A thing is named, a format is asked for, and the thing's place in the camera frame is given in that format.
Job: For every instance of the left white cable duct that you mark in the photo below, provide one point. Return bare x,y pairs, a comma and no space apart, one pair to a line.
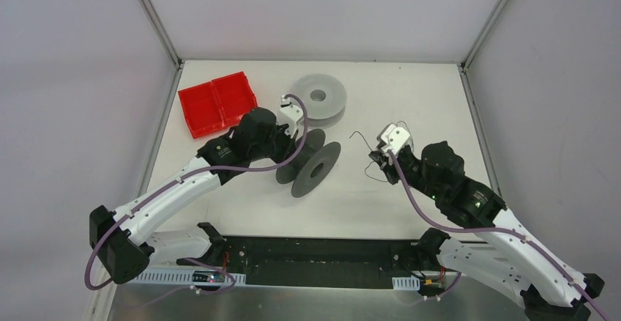
197,277

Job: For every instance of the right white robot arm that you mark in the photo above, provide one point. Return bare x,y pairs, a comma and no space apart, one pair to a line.
474,232

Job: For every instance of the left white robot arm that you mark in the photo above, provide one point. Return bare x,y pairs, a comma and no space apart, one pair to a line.
126,241

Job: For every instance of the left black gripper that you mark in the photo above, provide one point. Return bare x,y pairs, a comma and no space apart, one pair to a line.
287,139

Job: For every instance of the red plastic bin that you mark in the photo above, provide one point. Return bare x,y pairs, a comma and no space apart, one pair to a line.
216,105

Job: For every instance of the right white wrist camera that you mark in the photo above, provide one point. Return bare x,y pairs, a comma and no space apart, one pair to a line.
393,138

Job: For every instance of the white cable duct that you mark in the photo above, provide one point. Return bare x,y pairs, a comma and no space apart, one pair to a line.
197,277
410,283

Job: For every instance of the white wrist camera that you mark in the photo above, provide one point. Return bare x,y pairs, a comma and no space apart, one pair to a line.
290,116
393,138

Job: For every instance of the white perforated spool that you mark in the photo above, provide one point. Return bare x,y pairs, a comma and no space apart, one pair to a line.
324,97

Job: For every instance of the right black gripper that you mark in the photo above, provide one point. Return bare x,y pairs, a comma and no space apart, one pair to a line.
381,156

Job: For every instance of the right white cable duct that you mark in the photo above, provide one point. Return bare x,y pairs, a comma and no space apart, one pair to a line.
410,283

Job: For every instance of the dark grey spool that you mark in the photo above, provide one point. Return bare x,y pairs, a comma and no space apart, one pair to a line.
312,165

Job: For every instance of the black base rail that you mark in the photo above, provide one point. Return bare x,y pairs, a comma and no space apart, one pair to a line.
314,262

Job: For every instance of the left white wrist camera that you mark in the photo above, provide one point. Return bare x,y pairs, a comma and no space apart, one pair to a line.
290,116

